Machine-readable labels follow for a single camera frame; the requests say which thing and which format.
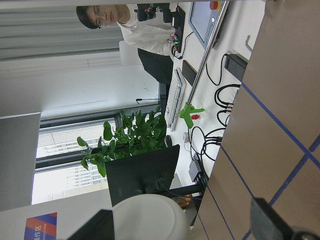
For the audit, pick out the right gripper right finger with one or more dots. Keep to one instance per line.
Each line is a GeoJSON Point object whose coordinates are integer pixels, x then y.
{"type": "Point", "coordinates": [266, 224]}

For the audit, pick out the cream white cup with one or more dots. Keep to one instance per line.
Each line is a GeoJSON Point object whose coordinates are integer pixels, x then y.
{"type": "Point", "coordinates": [150, 217]}

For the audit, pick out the black power adapter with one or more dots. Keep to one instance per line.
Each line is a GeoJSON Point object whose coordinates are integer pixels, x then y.
{"type": "Point", "coordinates": [236, 65]}

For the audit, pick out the blue teach pendant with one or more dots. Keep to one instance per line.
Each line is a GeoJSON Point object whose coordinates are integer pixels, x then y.
{"type": "Point", "coordinates": [202, 19]}

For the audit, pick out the black computer mouse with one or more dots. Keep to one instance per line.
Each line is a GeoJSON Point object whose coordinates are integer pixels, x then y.
{"type": "Point", "coordinates": [168, 141]}

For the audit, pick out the black monitor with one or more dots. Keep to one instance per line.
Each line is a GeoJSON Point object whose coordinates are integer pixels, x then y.
{"type": "Point", "coordinates": [146, 173]}

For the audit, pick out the white keyboard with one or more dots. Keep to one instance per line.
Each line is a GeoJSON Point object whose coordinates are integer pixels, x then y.
{"type": "Point", "coordinates": [175, 96]}

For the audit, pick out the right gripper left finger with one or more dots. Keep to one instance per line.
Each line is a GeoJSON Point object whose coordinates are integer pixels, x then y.
{"type": "Point", "coordinates": [99, 227]}

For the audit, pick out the person with glasses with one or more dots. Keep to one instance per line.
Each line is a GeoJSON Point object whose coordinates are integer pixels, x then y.
{"type": "Point", "coordinates": [150, 37]}

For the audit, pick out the green potted plant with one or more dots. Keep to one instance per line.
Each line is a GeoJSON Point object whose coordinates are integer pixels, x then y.
{"type": "Point", "coordinates": [139, 133]}

